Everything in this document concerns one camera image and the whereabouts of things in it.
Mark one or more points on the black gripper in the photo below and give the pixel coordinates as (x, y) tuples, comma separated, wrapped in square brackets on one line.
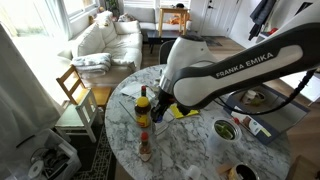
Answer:
[(164, 101)]

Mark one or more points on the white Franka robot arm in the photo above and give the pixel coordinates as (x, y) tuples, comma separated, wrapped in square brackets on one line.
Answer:
[(240, 66)]

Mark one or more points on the yellow flat packet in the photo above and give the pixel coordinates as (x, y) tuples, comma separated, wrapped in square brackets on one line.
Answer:
[(176, 111)]

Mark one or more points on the white plastic cup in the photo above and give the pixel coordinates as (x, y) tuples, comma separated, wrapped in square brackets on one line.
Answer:
[(216, 143)]

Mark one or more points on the clear bottle blue cap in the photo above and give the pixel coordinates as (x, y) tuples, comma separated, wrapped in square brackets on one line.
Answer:
[(161, 130)]

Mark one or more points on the sauce bottle yellow label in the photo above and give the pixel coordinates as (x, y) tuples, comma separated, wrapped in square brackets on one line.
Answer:
[(142, 111)]

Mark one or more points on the small hot sauce bottle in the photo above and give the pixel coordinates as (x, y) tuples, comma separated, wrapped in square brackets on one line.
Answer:
[(145, 150)]

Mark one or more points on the white paper sheet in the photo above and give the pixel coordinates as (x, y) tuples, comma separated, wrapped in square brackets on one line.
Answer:
[(131, 90)]

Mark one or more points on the wooden chair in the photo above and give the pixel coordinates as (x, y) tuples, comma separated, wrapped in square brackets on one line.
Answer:
[(100, 95)]

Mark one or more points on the dark grey chair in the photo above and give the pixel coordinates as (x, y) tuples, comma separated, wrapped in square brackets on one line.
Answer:
[(165, 53)]

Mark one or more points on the patterned dark rug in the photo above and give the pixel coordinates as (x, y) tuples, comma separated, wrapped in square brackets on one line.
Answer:
[(100, 160)]

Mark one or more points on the cream sofa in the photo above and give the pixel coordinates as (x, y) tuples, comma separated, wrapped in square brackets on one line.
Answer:
[(123, 46)]

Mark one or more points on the dark coffee table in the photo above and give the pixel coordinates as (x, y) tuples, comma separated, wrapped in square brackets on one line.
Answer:
[(160, 36)]

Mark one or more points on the folded grey blanket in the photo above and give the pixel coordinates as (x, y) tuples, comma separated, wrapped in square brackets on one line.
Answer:
[(91, 63)]

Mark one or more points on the small white chair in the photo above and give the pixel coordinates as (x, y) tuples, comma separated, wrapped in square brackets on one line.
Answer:
[(71, 118)]

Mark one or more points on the door mat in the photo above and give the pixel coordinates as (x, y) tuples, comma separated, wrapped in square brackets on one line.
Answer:
[(213, 42)]

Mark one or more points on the small white jar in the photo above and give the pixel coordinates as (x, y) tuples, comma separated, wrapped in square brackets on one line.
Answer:
[(249, 96)]

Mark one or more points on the cream cushion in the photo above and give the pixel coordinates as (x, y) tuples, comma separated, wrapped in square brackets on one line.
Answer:
[(127, 27)]

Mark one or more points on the wooden side table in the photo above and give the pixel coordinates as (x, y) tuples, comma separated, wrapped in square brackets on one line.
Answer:
[(161, 20)]

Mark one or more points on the orange toy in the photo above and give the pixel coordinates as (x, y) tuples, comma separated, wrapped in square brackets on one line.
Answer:
[(176, 20)]

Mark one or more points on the patterned pillow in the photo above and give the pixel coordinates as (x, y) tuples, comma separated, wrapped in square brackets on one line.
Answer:
[(104, 18)]

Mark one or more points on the clear storage bin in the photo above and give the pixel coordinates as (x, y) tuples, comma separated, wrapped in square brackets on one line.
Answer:
[(50, 160)]

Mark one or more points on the white door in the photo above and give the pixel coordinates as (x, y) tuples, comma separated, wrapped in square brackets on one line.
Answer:
[(216, 16)]

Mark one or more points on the potted plant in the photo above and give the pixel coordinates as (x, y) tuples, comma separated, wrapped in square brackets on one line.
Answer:
[(112, 6)]

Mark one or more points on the grey open box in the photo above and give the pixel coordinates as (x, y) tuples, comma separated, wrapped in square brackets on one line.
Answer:
[(283, 120)]

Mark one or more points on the white curtain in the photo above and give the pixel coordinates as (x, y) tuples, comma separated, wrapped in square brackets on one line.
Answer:
[(20, 100)]

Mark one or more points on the red object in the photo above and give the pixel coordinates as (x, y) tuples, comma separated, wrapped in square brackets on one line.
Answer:
[(273, 31)]

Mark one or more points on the hanging dark jacket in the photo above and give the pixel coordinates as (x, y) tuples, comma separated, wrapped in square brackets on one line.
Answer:
[(261, 13)]

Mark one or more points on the black tv screen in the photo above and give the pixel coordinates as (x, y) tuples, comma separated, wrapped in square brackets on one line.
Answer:
[(304, 7)]

